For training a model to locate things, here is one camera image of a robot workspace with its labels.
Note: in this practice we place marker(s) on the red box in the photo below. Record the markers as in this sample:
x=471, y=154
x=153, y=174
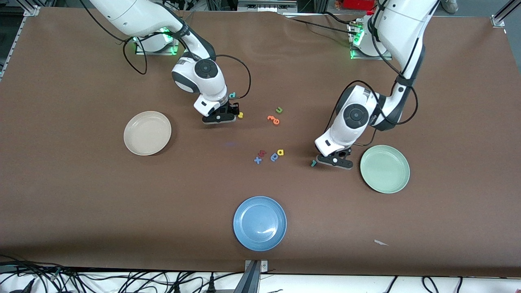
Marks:
x=358, y=4

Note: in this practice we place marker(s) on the white tape scrap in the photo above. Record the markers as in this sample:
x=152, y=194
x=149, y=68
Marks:
x=380, y=243

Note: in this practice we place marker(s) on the dark aluminium frame beam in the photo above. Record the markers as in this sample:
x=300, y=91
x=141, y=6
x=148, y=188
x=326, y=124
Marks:
x=249, y=280

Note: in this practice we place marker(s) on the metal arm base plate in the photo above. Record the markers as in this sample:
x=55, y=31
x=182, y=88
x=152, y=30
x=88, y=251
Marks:
x=382, y=57
x=163, y=53

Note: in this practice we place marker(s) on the green plate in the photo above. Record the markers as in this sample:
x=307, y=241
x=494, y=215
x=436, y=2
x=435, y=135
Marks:
x=384, y=169

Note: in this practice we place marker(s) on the metal corner bracket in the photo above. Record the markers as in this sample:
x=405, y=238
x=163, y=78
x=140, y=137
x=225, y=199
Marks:
x=32, y=11

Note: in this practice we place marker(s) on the aluminium corner profile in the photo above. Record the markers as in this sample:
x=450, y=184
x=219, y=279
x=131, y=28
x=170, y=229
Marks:
x=502, y=14

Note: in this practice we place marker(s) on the aluminium table edge rail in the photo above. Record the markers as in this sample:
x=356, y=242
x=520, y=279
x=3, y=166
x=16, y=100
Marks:
x=12, y=40

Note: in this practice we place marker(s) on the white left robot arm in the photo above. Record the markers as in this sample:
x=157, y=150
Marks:
x=407, y=24

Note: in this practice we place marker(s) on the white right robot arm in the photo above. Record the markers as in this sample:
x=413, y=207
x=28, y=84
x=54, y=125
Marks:
x=134, y=16

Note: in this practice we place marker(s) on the small metal bracket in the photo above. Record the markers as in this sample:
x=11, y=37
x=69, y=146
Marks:
x=264, y=266

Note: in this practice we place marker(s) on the brown table cover sheet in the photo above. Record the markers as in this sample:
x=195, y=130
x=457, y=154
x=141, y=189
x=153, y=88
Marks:
x=81, y=203

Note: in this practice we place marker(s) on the blue plate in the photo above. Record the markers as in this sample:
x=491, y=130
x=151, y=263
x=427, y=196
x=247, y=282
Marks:
x=259, y=224

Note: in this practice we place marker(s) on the blue foam letter a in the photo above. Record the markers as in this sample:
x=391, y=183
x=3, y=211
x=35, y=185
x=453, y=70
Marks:
x=272, y=158

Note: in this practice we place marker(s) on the grey metal rack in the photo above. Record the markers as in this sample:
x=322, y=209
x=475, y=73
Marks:
x=264, y=6

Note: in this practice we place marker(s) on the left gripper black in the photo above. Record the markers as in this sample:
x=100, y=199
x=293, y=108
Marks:
x=344, y=153

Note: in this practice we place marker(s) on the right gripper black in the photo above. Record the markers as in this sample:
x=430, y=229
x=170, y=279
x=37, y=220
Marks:
x=229, y=108

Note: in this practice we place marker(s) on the beige brown plate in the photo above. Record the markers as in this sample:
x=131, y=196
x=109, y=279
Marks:
x=147, y=133

